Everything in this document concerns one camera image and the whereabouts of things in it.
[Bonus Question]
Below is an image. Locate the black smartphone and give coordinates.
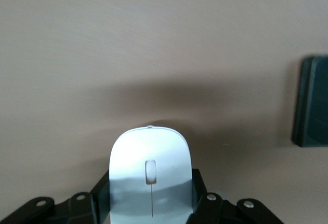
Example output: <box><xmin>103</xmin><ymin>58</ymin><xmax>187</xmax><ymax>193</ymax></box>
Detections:
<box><xmin>291</xmin><ymin>54</ymin><xmax>328</xmax><ymax>148</ymax></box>

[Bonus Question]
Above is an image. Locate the white computer mouse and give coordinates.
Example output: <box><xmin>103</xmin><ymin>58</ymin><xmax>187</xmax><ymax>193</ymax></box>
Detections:
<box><xmin>107</xmin><ymin>125</ymin><xmax>194</xmax><ymax>224</ymax></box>

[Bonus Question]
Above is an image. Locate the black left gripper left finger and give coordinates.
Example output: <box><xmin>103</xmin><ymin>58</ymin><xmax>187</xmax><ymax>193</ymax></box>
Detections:
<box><xmin>0</xmin><ymin>169</ymin><xmax>111</xmax><ymax>224</ymax></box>

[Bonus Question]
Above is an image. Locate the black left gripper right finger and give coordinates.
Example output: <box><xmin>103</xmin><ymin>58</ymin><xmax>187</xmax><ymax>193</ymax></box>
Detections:
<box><xmin>188</xmin><ymin>168</ymin><xmax>285</xmax><ymax>224</ymax></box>

